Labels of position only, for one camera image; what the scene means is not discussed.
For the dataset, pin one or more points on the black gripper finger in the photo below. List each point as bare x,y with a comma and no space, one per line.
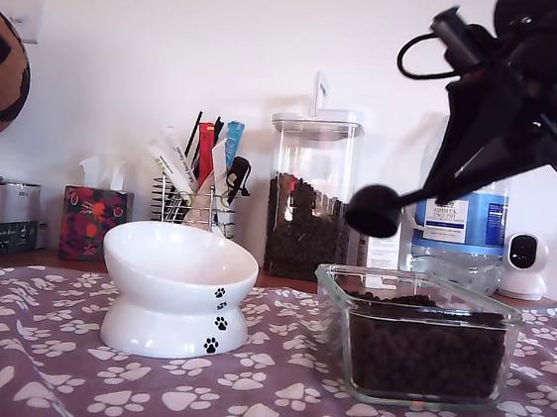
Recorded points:
512,163
467,124

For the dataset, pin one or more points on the black plastic measuring spoon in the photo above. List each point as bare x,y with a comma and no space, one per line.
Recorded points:
373,211

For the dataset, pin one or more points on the white ceramic paw-print cat bowl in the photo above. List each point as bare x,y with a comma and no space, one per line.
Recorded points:
177,267

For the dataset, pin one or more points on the large clear water bottle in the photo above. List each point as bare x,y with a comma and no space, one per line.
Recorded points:
476,224

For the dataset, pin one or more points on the tall clear jar white lid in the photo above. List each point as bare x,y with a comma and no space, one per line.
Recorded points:
315,142

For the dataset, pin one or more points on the small grey printed carton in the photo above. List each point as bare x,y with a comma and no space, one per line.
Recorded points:
378,254

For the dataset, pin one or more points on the brown kibble in tall jar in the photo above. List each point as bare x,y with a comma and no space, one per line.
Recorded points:
305,241

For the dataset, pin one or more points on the brown kibble mass in dish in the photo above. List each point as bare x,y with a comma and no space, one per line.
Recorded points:
423,353

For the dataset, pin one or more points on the black plastic clip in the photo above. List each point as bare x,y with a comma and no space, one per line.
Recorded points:
238,167

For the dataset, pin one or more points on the blue treat sachet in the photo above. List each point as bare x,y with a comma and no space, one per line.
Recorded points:
233,139

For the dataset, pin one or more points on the square clear glass dish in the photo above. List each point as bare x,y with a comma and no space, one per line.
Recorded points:
331,318

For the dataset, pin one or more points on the red treat sachet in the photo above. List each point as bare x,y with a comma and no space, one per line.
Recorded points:
205,156

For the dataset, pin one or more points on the thin black stick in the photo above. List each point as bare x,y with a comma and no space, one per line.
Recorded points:
193,134

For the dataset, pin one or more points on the white sachet with script print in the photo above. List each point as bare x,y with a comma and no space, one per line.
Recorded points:
175,148

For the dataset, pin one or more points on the white sachet with green print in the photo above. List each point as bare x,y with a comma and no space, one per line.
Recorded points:
163,164

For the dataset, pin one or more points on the purple paw-print cloth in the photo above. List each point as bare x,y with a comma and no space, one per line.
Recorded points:
258,405

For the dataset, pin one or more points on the white tissue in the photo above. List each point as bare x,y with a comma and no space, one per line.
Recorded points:
100,172

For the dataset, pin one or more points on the floral tissue box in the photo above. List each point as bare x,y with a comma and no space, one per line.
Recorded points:
92,229

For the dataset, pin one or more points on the tin can with white label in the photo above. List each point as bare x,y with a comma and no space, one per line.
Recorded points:
20,203

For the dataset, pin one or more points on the small white round camera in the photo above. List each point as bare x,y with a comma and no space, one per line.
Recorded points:
524,284

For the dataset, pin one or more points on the white wall switch plate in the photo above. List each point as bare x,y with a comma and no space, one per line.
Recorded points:
29,18

